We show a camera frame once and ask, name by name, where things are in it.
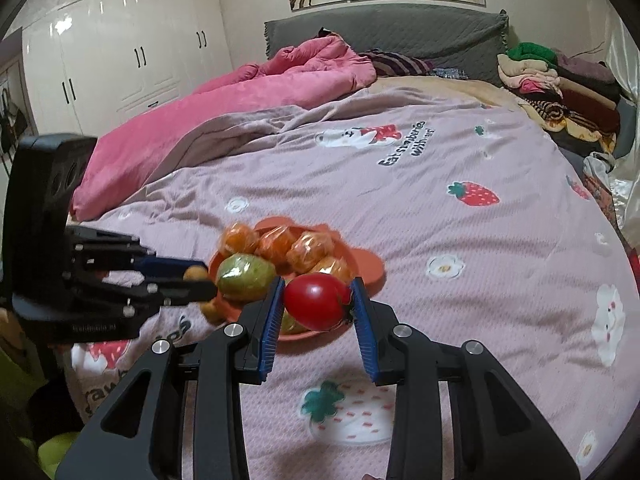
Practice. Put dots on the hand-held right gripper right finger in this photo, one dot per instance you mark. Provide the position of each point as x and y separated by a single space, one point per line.
362 332

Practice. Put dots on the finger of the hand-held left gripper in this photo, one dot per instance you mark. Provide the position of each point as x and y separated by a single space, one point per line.
165 266
190 291

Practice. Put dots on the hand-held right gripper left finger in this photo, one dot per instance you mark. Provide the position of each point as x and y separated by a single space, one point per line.
272 325

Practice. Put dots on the small brown kiwi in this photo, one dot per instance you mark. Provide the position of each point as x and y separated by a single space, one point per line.
212 311
194 273

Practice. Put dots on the red tomato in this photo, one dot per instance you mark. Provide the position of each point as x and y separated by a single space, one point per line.
315 302

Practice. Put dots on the plastic-wrapped green fruit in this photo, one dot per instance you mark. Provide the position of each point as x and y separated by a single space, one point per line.
245 276
289 324

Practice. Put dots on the orange-red plastic plate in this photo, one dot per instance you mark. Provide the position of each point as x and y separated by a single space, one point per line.
367 267

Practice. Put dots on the plastic-wrapped orange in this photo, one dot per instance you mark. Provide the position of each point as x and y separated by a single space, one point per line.
275 246
239 238
307 254
336 267

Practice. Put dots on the pink strawberry-print blanket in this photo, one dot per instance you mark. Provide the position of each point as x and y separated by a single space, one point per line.
475 270

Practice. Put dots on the pink duvet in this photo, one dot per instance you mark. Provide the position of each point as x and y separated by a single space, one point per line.
165 135

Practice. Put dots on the white glossy wardrobe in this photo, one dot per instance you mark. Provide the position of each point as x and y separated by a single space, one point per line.
130 50

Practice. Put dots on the green cushion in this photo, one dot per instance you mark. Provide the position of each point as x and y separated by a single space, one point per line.
55 455

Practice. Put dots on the beige bed sheet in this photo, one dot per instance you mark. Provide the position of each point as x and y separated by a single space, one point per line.
465 91

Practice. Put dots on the dark striped cloth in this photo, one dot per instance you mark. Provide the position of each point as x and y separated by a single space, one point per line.
400 64

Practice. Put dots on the grey quilted headboard cover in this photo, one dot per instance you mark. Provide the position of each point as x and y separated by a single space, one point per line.
425 30

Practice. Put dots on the stack of folded clothes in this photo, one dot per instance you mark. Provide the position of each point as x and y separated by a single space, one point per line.
575 95

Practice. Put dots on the cream satin curtain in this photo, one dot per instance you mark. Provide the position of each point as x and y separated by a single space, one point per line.
625 125

